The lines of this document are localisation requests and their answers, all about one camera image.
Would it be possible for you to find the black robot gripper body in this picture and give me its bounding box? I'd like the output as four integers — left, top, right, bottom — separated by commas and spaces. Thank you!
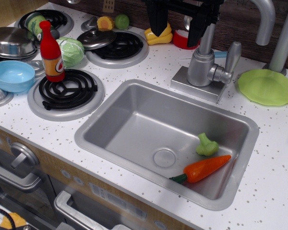
144, 0, 224, 23

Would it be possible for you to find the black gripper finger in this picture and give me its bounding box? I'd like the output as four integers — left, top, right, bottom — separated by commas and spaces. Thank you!
146, 5, 168, 37
187, 16, 207, 47

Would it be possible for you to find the red plastic bottle orange label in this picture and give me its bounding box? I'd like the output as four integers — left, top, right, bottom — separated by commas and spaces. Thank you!
39, 21, 65, 82

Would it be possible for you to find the silver toy sink basin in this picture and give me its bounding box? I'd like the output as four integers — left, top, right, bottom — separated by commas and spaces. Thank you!
74, 80, 259, 210

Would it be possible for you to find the silver hanging spoon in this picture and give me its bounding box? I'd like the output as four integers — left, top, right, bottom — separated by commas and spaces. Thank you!
183, 15, 192, 31

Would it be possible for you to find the yellow toy bell pepper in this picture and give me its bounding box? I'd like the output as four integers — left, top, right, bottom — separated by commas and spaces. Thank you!
144, 23, 173, 46

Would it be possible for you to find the red white toy cheese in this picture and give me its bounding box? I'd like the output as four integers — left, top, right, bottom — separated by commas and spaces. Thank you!
172, 30, 200, 50

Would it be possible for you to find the green toy apple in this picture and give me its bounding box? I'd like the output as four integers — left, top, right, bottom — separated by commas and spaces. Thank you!
114, 14, 130, 30

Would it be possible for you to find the back right stove burner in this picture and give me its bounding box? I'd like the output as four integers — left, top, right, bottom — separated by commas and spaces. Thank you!
85, 31, 149, 69

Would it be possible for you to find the orange yellow toy pumpkin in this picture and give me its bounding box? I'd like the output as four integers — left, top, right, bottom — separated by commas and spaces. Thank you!
97, 16, 114, 30

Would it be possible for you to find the silver toy faucet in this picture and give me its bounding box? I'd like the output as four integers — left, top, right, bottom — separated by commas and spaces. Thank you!
170, 0, 276, 104

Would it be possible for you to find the silver stove knob back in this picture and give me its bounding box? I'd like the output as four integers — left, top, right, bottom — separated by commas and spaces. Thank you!
81, 16, 98, 32

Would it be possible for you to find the steel pot lid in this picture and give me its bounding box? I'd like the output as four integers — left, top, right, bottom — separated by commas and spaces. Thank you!
77, 29, 116, 50

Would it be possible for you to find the silver metal pole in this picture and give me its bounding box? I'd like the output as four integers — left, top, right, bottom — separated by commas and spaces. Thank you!
263, 14, 288, 75

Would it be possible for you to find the green toy cabbage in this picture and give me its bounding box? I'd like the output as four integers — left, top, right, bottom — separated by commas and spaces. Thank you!
56, 37, 84, 68

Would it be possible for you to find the light green plastic plate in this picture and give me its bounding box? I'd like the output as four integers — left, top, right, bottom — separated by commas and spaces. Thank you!
238, 69, 288, 106

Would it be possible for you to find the back left stove burner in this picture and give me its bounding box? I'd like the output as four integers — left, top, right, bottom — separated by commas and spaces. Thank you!
14, 10, 74, 37

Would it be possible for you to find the front black stove burner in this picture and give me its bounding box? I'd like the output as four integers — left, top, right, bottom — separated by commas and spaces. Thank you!
27, 69, 105, 122

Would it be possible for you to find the green toy broccoli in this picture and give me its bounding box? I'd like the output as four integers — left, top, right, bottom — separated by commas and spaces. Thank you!
196, 133, 219, 157

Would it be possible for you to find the green toy can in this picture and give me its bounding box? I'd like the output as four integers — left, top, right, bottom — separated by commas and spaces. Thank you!
24, 12, 47, 42

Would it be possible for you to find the silver stove knob left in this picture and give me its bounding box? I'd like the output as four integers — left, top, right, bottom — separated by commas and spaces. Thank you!
26, 60, 46, 78

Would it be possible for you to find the orange toy carrot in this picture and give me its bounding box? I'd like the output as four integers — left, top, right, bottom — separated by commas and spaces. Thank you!
169, 155, 231, 184

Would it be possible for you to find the stainless steel pot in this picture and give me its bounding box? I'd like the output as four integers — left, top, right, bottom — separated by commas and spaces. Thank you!
0, 27, 37, 59

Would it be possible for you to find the light blue plastic bowl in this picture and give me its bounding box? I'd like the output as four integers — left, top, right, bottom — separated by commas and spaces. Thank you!
0, 60, 35, 92

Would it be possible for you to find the grey oven knob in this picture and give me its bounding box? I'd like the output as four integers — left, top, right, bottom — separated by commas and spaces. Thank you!
11, 142, 39, 169

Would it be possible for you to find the silver oven door handle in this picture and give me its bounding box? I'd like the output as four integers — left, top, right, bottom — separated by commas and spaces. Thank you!
0, 166, 43, 193

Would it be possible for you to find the silver lower drawer handle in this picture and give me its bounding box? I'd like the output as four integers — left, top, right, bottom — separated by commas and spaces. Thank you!
53, 190, 106, 230

